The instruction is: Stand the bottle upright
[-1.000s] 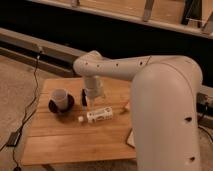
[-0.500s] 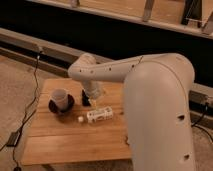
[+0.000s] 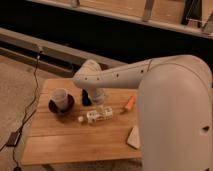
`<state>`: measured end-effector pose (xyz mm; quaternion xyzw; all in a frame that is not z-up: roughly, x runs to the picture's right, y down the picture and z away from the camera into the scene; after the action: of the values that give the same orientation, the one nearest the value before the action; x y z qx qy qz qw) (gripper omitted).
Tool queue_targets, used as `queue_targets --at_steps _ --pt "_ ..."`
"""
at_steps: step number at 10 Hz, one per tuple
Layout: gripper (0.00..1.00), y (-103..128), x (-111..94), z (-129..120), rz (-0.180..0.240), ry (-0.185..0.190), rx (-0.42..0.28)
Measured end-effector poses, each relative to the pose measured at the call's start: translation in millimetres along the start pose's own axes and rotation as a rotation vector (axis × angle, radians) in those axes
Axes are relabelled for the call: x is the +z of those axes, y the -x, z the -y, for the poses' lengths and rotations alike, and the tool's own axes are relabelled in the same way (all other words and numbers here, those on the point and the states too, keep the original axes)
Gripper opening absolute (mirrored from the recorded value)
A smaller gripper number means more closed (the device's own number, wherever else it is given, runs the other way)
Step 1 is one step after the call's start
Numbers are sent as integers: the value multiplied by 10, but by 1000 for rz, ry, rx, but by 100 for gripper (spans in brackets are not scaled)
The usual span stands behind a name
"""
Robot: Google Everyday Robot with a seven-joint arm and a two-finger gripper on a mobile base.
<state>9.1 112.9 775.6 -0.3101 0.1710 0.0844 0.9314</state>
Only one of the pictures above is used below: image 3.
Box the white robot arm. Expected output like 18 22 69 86
73 55 213 171

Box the dark brown saucer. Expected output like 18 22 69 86
48 94 75 115

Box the black power adapter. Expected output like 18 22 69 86
6 132 21 147

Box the white paper cup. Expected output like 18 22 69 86
51 88 68 110

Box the white bottle with label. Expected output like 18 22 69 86
78 106 113 124

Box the black power cable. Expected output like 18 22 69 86
0 53 43 171

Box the white sponge block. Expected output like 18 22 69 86
126 125 140 149

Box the small black box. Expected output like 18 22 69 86
82 90 92 106

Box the wooden table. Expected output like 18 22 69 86
21 79 141 165

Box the orange carrot toy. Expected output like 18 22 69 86
124 95 136 111

